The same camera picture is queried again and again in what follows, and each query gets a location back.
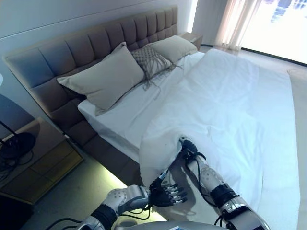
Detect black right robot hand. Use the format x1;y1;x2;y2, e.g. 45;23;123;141
178;136;205;164

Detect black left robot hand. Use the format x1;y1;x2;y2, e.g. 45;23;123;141
148;171;189;208

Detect white duvet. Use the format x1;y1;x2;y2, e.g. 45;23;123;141
139;47;297;226

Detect grey robot torso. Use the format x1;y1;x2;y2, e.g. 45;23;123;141
115;220;216;230

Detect white mattress sheet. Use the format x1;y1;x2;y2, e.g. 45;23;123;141
77;51;206;154

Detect grey fringed macrame cushion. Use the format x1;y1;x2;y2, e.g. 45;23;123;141
130;45;183;101

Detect beige pillow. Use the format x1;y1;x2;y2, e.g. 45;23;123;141
57;42;145;117
150;35;199;62

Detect wooden nightstand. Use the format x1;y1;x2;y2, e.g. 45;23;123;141
0;117;85;206
178;32;204;51

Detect beige curtain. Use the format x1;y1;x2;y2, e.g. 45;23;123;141
214;0;262;51

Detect black floor lamp base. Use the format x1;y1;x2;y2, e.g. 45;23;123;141
0;119;37;159

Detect brown tufted headboard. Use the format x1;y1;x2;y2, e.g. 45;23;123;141
2;4;178;173

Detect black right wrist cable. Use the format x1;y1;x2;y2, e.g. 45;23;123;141
195;155;218;208

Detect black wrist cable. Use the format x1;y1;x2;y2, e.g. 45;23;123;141
118;202;160;215
195;155;218;208

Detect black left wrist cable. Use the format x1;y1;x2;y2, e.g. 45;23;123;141
118;202;160;215

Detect tangled dark lamp cables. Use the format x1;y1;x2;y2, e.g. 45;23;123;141
0;148;35;179

